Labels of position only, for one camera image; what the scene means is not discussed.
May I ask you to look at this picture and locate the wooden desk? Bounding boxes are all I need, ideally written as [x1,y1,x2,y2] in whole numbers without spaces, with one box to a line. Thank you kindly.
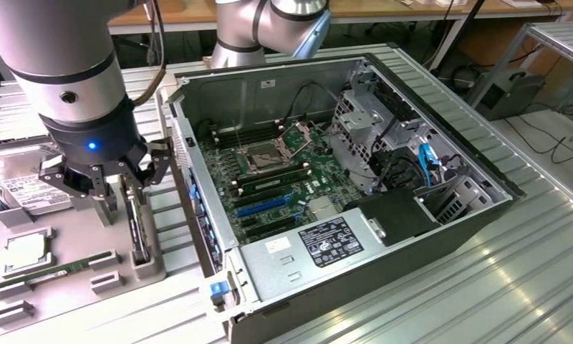
[105,0,573,36]

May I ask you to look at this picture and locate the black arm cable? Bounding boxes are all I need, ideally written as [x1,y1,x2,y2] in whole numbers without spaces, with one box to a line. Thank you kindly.
[131,0,169,107]

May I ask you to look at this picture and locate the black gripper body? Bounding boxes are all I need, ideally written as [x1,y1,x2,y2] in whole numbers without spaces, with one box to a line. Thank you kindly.
[38,98,150,177]

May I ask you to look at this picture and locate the metal disk bay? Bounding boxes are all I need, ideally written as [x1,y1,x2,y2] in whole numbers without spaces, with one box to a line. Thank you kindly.
[331,88,414,151]

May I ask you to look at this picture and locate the CPU socket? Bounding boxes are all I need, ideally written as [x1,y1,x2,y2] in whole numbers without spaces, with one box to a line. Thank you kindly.
[237,143,291,171]

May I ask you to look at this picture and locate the black box device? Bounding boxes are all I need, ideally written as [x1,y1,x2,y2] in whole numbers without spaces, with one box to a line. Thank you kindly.
[475,72,546,122]

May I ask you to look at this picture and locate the black open PC case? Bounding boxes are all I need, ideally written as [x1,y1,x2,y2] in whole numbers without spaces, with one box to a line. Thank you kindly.
[157,52,527,344]

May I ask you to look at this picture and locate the open metal socket cover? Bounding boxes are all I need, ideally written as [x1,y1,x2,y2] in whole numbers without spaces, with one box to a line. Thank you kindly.
[274,121,318,157]

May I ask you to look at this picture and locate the green RAM stick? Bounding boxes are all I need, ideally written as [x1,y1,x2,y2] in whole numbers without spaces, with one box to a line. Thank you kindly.
[0,250,113,288]

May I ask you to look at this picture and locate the black plastic fan shroud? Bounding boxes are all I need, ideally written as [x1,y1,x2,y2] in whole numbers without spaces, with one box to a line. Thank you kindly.
[355,193,443,247]

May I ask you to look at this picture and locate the black wire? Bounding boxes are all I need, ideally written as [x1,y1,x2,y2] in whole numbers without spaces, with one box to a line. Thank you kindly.
[285,82,338,125]

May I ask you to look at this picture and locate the black floor cable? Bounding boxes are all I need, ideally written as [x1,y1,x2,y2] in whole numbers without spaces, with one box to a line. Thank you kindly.
[503,103,573,166]

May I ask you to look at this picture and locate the silver chipset heat sink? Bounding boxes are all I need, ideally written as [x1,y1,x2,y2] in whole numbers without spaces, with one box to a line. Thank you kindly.
[307,199,341,220]

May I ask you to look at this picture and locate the green motherboard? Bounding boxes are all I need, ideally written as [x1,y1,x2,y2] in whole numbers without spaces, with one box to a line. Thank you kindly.
[197,120,363,247]

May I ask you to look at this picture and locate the blue expansion slot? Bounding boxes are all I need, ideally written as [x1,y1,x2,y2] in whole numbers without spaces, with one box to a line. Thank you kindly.
[235,195,291,219]

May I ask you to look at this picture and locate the silver hard disk drive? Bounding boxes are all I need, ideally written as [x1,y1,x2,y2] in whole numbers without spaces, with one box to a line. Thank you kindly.
[0,145,73,216]

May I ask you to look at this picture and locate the installed RAM stick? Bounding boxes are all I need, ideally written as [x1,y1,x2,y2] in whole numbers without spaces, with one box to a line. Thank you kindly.
[241,171,311,191]

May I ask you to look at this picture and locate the silver power supply unit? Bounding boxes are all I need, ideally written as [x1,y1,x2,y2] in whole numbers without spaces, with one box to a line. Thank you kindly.
[238,208,389,302]

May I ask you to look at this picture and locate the silver CPU chip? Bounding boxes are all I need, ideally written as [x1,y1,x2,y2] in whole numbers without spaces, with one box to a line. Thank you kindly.
[2,236,49,270]

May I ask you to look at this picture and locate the grey parts rack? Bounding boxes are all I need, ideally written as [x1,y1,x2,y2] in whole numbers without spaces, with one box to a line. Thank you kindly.
[0,142,211,338]

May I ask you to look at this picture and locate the metal frame slat table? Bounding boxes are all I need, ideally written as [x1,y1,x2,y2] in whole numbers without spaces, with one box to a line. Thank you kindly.
[466,21,573,108]

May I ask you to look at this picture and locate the blue wire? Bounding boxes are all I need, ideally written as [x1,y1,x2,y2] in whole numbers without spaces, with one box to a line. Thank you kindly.
[415,142,441,189]

